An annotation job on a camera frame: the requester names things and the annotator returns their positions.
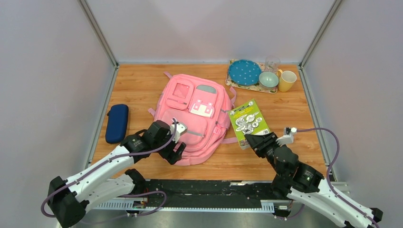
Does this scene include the patterned serving tray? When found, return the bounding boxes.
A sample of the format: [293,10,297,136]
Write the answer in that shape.
[225,59,278,94]

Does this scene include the clear drinking glass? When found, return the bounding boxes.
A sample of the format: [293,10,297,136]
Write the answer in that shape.
[264,56,280,73]

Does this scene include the pink student backpack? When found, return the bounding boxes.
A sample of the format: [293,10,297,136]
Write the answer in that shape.
[148,72,238,166]

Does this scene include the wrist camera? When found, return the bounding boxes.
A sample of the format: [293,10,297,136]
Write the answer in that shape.
[170,118,187,143]
[276,127,297,146]

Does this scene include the yellow mug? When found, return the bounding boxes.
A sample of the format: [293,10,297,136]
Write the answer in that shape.
[277,69,297,92]

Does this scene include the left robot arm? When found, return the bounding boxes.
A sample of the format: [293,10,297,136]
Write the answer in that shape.
[40,119,187,228]

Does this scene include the green comic book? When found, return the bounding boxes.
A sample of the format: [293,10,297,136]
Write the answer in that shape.
[228,99,271,150]

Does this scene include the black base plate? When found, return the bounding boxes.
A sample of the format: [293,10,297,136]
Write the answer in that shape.
[114,179,303,209]

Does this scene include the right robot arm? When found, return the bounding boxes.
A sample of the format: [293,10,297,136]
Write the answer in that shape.
[245,127,383,228]

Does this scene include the light green bowl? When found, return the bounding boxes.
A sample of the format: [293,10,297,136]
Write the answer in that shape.
[259,71,279,88]

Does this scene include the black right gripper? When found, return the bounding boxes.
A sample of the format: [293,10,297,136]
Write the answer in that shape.
[244,133,284,179]

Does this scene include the blue polka dot plate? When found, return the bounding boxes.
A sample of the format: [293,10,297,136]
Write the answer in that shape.
[228,59,262,86]

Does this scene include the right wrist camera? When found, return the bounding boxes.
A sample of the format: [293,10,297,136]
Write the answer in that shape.
[276,127,297,146]

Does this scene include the blue zippered pencil case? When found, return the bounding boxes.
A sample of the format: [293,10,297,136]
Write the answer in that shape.
[105,104,129,144]

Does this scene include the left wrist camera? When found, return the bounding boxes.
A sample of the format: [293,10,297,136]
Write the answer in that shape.
[170,118,187,143]

